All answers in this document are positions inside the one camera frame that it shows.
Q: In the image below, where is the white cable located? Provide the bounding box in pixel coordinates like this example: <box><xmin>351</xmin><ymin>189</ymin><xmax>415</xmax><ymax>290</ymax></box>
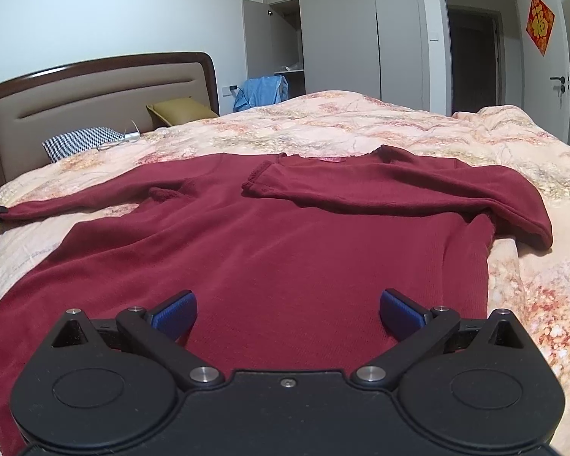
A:
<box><xmin>96</xmin><ymin>120</ymin><xmax>141</xmax><ymax>152</ymax></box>

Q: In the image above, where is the white room door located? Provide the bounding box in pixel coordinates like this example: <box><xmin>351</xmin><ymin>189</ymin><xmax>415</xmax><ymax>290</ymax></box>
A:
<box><xmin>513</xmin><ymin>0</ymin><xmax>570</xmax><ymax>148</ymax></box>

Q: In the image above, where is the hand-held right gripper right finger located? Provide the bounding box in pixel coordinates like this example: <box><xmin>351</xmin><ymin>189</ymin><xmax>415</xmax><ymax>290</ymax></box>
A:
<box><xmin>351</xmin><ymin>289</ymin><xmax>523</xmax><ymax>390</ymax></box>

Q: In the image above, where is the dark red sweater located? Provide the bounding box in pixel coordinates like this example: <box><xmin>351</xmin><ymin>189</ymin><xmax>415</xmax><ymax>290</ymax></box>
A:
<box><xmin>0</xmin><ymin>145</ymin><xmax>553</xmax><ymax>456</ymax></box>

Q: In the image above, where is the blue garment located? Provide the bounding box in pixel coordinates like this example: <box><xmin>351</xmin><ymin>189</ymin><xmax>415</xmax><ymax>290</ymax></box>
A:
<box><xmin>233</xmin><ymin>76</ymin><xmax>290</xmax><ymax>114</ymax></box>

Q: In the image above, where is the black white checkered pillow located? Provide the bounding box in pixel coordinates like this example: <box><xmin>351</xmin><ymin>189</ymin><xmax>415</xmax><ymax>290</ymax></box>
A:
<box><xmin>42</xmin><ymin>127</ymin><xmax>127</xmax><ymax>164</ymax></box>

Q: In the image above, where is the brown padded bed headboard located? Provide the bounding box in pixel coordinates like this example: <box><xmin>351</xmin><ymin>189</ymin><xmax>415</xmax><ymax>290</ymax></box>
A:
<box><xmin>0</xmin><ymin>52</ymin><xmax>220</xmax><ymax>191</ymax></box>

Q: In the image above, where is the grey door frame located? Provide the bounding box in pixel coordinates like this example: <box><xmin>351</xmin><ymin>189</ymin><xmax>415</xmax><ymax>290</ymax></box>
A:
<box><xmin>434</xmin><ymin>0</ymin><xmax>519</xmax><ymax>117</ymax></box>

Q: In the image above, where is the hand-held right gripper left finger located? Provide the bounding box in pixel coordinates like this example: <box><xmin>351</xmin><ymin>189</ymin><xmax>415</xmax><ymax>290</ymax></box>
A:
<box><xmin>51</xmin><ymin>290</ymin><xmax>225</xmax><ymax>390</ymax></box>

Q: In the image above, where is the red paper door decoration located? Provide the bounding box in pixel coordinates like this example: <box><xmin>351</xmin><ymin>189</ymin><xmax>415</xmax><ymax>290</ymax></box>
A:
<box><xmin>526</xmin><ymin>0</ymin><xmax>556</xmax><ymax>57</ymax></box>

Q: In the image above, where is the floral peach quilt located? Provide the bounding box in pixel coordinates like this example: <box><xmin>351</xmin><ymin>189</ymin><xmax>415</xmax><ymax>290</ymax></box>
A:
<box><xmin>0</xmin><ymin>89</ymin><xmax>570</xmax><ymax>456</ymax></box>

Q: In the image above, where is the mustard yellow pillow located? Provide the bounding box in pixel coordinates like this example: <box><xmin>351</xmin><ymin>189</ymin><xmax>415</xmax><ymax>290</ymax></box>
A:
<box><xmin>146</xmin><ymin>97</ymin><xmax>219</xmax><ymax>129</ymax></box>

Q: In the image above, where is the grey built-in wardrobe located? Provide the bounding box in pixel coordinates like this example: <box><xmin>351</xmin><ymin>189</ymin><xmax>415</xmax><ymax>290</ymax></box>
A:
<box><xmin>241</xmin><ymin>0</ymin><xmax>426</xmax><ymax>112</ymax></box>

